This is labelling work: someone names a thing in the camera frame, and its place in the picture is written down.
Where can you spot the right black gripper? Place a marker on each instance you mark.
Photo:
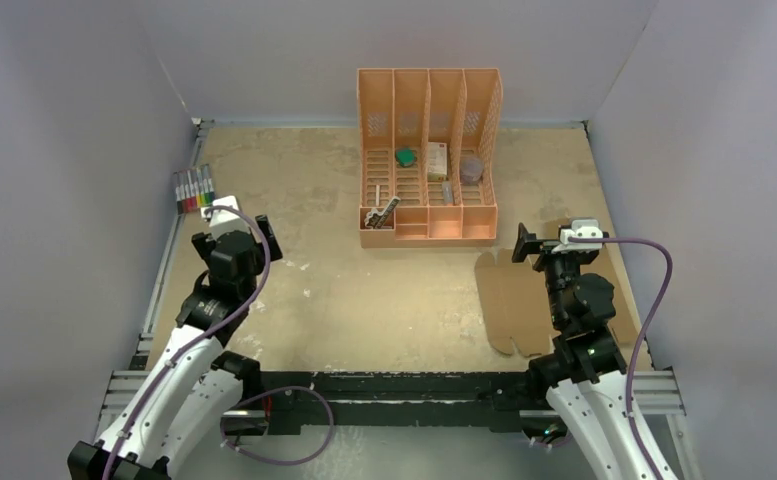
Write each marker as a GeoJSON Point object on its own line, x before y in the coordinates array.
{"type": "Point", "coordinates": [537, 246]}

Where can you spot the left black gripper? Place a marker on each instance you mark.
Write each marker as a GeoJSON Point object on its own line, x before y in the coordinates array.
{"type": "Point", "coordinates": [204, 243]}

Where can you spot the brown cardboard box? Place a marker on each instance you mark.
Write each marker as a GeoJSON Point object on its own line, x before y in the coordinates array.
{"type": "Point", "coordinates": [515, 307]}

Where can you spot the orange plastic file organizer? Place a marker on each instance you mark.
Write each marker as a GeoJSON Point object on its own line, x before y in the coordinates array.
{"type": "Point", "coordinates": [407, 108]}

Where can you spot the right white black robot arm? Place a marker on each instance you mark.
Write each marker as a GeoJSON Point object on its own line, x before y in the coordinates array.
{"type": "Point", "coordinates": [585, 379]}

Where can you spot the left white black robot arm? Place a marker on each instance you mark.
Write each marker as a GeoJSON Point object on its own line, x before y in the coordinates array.
{"type": "Point", "coordinates": [196, 379]}

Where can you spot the white beige carton box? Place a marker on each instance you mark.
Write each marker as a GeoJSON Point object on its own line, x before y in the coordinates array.
{"type": "Point", "coordinates": [437, 161]}

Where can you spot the green small box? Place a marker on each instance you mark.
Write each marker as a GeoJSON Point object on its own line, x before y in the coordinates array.
{"type": "Point", "coordinates": [405, 157]}

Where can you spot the pack of coloured markers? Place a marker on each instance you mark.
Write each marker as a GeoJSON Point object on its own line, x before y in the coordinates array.
{"type": "Point", "coordinates": [193, 189]}

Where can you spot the purple grey round container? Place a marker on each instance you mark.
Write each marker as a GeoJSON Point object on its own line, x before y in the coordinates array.
{"type": "Point", "coordinates": [471, 170]}

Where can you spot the small grey tube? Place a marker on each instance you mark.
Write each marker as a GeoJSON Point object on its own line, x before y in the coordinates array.
{"type": "Point", "coordinates": [447, 193]}

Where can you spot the black white patterned card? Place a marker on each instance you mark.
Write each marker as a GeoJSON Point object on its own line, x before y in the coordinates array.
{"type": "Point", "coordinates": [376, 218]}

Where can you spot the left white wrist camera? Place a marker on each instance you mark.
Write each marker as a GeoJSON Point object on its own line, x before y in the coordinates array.
{"type": "Point", "coordinates": [223, 216]}

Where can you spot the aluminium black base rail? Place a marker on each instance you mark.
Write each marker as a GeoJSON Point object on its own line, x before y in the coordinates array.
{"type": "Point", "coordinates": [497, 401]}

